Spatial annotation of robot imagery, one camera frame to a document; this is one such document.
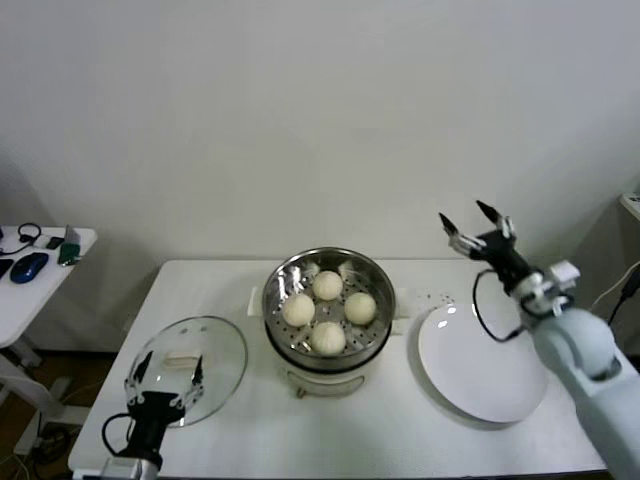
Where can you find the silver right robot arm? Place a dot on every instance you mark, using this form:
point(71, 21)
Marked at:
point(575, 345)

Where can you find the round glass pot lid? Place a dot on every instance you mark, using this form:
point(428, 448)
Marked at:
point(225, 350)

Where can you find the flat black device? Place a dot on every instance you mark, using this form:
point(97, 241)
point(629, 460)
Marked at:
point(4, 268)

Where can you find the white side table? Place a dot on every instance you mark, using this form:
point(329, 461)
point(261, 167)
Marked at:
point(30, 310)

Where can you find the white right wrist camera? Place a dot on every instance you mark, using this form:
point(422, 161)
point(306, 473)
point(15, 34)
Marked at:
point(564, 274)

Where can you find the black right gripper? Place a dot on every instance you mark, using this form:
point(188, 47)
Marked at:
point(502, 252)

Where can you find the white oval plate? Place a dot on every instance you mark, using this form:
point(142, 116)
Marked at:
point(475, 375)

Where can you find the white shelf corner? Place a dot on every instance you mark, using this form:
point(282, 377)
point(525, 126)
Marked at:
point(631, 204)

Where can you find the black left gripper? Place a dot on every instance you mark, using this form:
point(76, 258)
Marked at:
point(150, 415)

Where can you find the white electric cooker pot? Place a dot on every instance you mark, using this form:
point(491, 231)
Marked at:
point(325, 385)

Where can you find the stainless steel steamer basket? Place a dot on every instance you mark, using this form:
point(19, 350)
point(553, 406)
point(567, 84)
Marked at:
point(370, 280)

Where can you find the white steamed baozi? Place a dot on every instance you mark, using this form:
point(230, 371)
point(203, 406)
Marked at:
point(360, 308)
point(328, 285)
point(328, 338)
point(299, 310)

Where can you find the green and grey tool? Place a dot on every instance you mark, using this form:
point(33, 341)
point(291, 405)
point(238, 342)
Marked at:
point(68, 251)

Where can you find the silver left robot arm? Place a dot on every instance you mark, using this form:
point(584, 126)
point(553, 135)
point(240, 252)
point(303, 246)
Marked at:
point(125, 469)

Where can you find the blue computer mouse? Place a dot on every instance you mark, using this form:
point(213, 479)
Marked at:
point(29, 267)

